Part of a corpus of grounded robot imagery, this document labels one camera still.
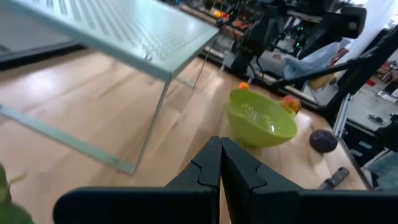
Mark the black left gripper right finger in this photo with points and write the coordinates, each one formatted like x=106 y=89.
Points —
x=280 y=205

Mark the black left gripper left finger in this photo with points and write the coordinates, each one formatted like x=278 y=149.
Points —
x=186 y=205

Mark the green plastic colander bowl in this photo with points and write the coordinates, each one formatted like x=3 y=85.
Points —
x=261 y=130

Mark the dark purple round fruit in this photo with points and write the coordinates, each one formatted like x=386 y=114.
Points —
x=323 y=141

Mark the red and yellow pear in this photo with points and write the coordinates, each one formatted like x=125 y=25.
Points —
x=292 y=104

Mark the orange mandarin fruit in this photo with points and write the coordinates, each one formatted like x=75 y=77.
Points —
x=243 y=86

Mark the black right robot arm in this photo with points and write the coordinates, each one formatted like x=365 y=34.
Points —
x=264 y=28

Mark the pale blue plastic bag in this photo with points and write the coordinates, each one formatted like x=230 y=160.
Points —
x=311 y=60

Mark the green potted plant white pot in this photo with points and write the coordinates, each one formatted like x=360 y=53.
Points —
x=12 y=214

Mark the pale green perforated metal shelf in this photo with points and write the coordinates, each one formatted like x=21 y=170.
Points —
x=140 y=31

